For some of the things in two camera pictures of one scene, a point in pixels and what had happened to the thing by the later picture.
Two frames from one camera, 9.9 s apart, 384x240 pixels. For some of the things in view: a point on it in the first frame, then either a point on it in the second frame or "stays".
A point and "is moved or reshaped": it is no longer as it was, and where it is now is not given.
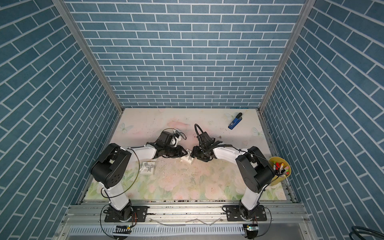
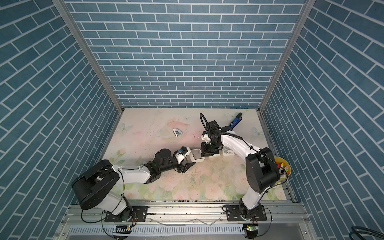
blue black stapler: [238, 118] stays
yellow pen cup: [282, 168] stays
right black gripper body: [200, 153] -> [209, 149]
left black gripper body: [173, 151] -> [180, 168]
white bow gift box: [187, 158] is moved or reshaped
